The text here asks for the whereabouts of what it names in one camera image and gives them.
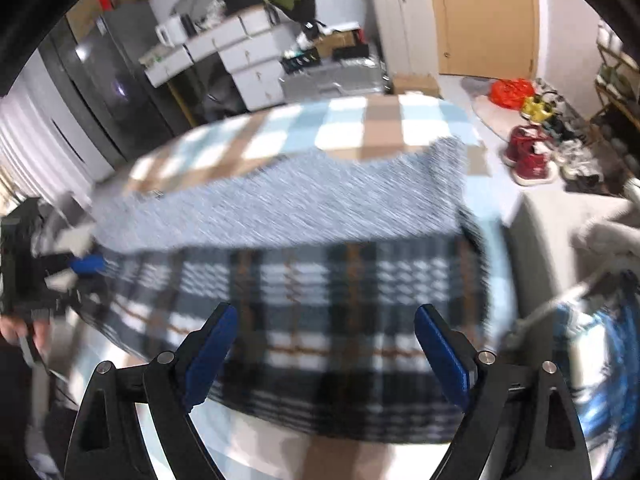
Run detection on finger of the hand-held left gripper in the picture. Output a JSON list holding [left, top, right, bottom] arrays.
[[70, 254, 107, 278]]

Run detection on white ribbed panel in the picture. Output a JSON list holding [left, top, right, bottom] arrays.
[[0, 85, 117, 207]]

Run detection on yellow shoes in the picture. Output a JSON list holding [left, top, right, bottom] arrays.
[[520, 94, 557, 123]]

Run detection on dark grey refrigerator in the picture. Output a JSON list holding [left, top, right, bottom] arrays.
[[37, 0, 201, 171]]

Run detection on oval floor rug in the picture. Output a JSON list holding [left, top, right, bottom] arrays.
[[460, 76, 532, 142]]

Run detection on plaid knit sweater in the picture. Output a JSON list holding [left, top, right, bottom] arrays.
[[65, 137, 506, 443]]

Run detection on green bag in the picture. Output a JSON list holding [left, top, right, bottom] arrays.
[[267, 0, 319, 27]]

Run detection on checkered blanket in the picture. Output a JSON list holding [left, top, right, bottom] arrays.
[[30, 95, 516, 480]]

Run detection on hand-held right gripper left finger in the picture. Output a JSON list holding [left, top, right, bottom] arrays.
[[65, 302, 239, 480]]

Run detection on cardboard box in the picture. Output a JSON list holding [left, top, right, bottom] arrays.
[[392, 74, 442, 99]]

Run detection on blue cloth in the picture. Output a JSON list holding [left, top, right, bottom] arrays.
[[552, 270, 640, 463]]

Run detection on silver suitcase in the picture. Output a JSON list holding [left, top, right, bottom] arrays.
[[280, 57, 388, 103]]

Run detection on white drawer unit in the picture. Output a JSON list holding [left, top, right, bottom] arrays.
[[140, 7, 288, 111]]

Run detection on grey sofa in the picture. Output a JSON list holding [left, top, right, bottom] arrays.
[[505, 190, 640, 316]]

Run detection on red plastic bag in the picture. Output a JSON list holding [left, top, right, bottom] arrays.
[[487, 78, 536, 109]]

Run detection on wooden door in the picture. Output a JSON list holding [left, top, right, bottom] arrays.
[[425, 0, 542, 78]]

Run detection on white tall cabinet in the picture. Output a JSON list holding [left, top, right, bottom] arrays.
[[367, 0, 441, 93]]

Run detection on white grey sneakers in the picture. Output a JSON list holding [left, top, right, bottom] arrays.
[[556, 137, 602, 182]]

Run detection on person's left hand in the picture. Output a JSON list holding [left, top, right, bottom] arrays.
[[0, 309, 52, 361]]

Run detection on red shoe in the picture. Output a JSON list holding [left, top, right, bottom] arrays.
[[502, 127, 547, 166], [512, 147, 559, 187]]

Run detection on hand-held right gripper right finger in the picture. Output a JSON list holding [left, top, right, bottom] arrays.
[[416, 304, 588, 480]]

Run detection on metal shoe rack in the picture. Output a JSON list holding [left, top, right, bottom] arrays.
[[590, 20, 640, 161]]

